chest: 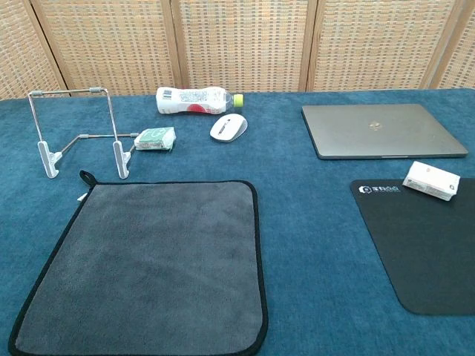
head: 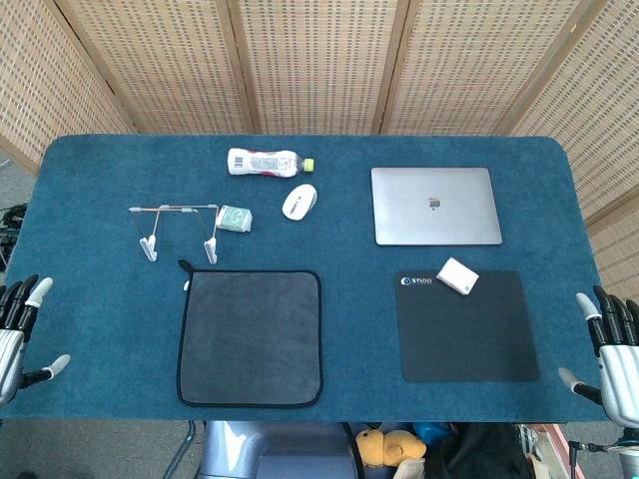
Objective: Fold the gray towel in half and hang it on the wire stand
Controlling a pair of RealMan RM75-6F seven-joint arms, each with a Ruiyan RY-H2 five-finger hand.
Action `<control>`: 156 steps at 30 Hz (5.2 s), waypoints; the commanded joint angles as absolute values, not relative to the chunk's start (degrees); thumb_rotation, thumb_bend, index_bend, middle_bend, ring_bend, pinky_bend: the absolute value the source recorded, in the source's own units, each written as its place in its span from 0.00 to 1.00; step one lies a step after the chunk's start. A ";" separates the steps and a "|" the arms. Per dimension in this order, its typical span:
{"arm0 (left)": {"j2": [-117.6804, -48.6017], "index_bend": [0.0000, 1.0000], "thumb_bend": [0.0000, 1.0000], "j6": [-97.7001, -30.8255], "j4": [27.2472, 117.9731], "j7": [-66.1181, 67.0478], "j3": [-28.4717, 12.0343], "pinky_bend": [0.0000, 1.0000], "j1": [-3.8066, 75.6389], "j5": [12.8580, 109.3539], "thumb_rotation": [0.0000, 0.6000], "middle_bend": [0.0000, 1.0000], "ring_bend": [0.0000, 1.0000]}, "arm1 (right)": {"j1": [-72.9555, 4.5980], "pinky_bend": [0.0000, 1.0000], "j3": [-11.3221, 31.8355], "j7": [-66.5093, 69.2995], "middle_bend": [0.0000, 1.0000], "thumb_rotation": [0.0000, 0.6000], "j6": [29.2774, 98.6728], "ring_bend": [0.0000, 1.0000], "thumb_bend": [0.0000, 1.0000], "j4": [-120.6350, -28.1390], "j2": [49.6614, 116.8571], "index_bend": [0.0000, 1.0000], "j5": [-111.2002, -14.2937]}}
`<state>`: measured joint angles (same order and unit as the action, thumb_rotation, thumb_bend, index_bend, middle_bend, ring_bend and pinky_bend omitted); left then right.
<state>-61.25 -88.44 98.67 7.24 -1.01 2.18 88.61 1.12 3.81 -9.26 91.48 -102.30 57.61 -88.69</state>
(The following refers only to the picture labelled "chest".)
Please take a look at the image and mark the blue cloth with grey lining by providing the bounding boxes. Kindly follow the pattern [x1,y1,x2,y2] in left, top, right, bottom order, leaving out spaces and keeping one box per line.
[7,169,269,356]

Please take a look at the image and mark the white computer mouse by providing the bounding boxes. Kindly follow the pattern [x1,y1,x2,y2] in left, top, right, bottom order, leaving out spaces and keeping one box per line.
[209,113,249,143]

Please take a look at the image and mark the blue carpet table cover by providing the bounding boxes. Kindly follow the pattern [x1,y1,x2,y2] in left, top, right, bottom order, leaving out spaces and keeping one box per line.
[0,88,475,356]

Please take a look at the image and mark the green white tissue pack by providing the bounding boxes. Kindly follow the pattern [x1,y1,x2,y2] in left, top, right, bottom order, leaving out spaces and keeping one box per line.
[134,126,177,152]

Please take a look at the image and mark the plastic bottle green cap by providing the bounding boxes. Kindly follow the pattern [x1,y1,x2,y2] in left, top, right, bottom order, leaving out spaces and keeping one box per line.
[155,86,245,115]

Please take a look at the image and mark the woven wooden folding screen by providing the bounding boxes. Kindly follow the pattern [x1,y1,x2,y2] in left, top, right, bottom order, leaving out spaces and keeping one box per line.
[0,0,475,100]

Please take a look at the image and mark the grey closed laptop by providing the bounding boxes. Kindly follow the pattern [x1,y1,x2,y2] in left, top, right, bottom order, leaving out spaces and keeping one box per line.
[301,103,469,161]

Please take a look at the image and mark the small white box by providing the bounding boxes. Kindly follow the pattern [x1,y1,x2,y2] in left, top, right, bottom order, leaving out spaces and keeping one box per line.
[402,160,462,202]

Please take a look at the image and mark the black mouse pad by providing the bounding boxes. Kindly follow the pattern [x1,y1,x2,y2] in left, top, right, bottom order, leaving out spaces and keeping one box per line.
[350,177,475,317]

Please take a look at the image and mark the metal wire rack white feet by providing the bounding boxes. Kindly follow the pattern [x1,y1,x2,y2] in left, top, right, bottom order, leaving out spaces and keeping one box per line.
[27,86,140,180]

